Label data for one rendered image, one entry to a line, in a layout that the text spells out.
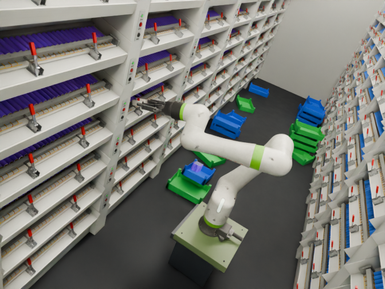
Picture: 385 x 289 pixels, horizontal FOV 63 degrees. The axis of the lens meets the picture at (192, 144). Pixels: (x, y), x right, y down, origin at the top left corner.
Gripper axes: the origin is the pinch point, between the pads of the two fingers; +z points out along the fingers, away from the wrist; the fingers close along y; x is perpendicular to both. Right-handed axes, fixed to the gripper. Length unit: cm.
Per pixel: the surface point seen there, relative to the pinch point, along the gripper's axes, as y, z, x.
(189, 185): 59, -8, -87
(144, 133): 14.7, 6.2, -25.8
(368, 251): -23, -119, -32
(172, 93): 41.8, 1.0, -6.5
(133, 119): -7.1, -0.4, -7.3
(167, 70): 23.2, -4.2, 12.9
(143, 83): -4.0, -5.2, 12.3
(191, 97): 91, 8, -25
